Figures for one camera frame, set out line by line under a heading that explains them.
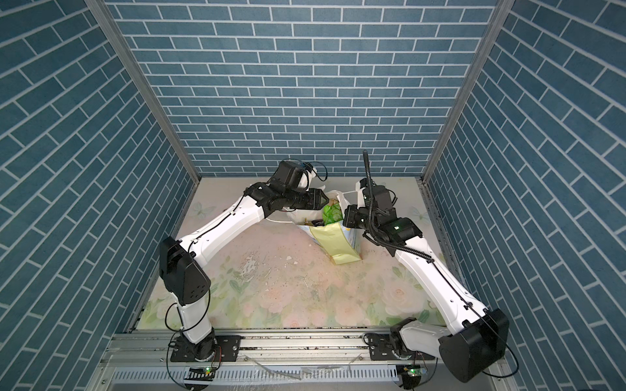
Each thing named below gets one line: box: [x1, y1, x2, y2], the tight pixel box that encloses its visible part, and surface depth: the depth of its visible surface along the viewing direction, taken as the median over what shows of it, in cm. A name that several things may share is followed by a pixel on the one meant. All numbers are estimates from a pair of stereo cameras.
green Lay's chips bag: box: [322, 198, 344, 225], surface depth 85 cm
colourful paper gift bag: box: [286, 189, 363, 265], surface depth 80 cm
